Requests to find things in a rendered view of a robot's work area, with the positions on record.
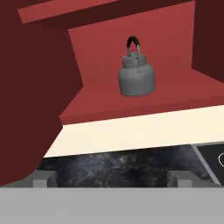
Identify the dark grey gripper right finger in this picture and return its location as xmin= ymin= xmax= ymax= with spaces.
xmin=167 ymin=170 xmax=221 ymax=188

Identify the grey kettle with black handle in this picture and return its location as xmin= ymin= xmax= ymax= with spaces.
xmin=117 ymin=35 xmax=157 ymax=98

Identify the dark red cabinet door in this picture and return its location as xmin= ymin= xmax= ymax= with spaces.
xmin=0 ymin=0 xmax=84 ymax=187

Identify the black hob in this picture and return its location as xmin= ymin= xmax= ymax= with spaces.
xmin=191 ymin=143 xmax=224 ymax=186

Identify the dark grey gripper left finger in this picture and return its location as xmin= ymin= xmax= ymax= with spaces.
xmin=6 ymin=170 xmax=59 ymax=188

